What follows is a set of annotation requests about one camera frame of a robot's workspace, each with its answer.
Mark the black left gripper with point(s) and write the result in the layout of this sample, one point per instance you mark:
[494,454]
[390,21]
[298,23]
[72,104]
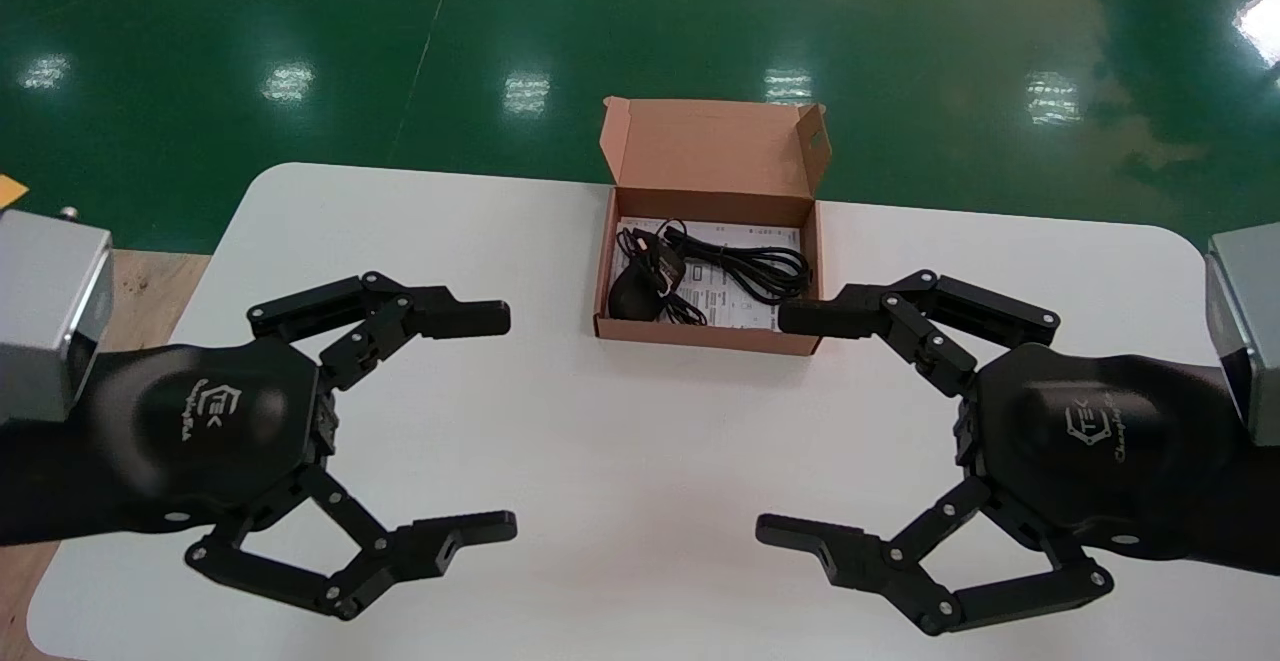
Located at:
[200,421]

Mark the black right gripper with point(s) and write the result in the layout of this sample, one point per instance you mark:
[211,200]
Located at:
[1090,441]

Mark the right robot arm silver black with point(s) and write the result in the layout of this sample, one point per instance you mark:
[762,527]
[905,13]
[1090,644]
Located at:
[1250,321]

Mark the left robot arm silver black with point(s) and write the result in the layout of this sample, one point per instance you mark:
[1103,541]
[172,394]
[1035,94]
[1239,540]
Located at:
[45,311]

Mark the brown cardboard storage box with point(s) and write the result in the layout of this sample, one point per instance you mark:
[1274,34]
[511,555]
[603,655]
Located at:
[715,156]

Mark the white printed paper manual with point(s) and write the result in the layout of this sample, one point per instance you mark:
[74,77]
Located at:
[745,313]

